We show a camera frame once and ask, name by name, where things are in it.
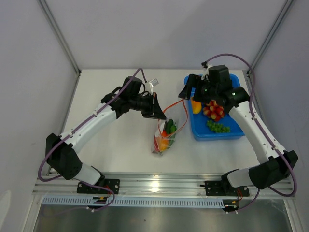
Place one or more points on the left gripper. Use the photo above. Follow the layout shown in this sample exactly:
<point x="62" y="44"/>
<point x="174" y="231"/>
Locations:
<point x="154" y="110"/>

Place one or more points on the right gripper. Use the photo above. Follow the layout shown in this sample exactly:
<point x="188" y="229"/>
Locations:
<point x="193" y="82"/>

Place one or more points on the yellow orange mango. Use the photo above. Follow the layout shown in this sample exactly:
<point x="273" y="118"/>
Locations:
<point x="196" y="106"/>

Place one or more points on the green chili pepper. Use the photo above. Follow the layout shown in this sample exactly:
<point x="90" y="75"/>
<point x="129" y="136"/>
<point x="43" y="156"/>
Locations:
<point x="168" y="126"/>

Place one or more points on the clear zip bag orange zipper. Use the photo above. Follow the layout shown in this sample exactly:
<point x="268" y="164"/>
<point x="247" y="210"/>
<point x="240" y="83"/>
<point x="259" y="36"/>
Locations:
<point x="178" y="113"/>

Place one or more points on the red cherry bunch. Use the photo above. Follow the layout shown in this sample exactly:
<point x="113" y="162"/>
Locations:
<point x="213" y="111"/>

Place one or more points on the green cucumber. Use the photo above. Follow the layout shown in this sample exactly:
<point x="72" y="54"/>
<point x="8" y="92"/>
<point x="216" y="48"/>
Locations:
<point x="172" y="135"/>

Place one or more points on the red orange mango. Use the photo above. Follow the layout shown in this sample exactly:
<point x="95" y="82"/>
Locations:
<point x="163" y="142"/>

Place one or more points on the grey toy fish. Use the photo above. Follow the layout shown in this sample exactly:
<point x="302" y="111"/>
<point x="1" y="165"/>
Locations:
<point x="155" y="150"/>

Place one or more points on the green grape bunch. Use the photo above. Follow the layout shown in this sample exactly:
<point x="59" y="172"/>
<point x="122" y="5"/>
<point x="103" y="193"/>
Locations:
<point x="217" y="127"/>

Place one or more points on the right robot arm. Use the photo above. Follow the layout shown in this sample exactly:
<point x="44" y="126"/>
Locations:
<point x="275" y="162"/>

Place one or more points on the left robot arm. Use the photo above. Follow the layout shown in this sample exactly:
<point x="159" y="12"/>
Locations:
<point x="62" y="150"/>

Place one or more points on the blue plastic bin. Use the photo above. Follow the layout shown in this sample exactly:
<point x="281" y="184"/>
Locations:
<point x="202" y="132"/>

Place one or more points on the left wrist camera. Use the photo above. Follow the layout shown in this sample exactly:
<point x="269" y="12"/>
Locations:
<point x="149" y="86"/>

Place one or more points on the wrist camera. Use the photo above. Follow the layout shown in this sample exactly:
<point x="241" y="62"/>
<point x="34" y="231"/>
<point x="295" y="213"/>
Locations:
<point x="206" y="66"/>
<point x="149" y="86"/>

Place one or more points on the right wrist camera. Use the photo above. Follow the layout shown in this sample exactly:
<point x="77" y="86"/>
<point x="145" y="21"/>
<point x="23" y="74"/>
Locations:
<point x="206" y="66"/>

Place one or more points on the aluminium mounting rail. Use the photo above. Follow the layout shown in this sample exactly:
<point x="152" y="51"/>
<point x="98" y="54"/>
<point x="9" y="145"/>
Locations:
<point x="138" y="185"/>

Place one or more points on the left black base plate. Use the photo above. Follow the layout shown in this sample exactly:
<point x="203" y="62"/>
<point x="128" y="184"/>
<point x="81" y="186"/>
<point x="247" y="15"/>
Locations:
<point x="112" y="184"/>

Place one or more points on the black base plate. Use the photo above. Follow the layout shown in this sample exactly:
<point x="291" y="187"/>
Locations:
<point x="218" y="188"/>
<point x="112" y="184"/>

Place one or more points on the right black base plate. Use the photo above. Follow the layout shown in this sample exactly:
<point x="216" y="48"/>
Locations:
<point x="218" y="188"/>

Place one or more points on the white slotted cable duct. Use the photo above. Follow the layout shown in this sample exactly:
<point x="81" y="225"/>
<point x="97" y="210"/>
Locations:
<point x="133" y="201"/>

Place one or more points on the right aluminium frame post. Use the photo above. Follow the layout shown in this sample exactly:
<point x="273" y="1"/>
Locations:
<point x="275" y="26"/>

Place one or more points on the aluminium frame post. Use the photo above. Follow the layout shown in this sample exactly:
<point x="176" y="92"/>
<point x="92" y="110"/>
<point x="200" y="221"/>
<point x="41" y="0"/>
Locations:
<point x="58" y="34"/>
<point x="275" y="26"/>

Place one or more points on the left aluminium frame post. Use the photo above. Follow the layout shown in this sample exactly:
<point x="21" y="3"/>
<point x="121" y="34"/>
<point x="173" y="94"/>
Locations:
<point x="58" y="34"/>

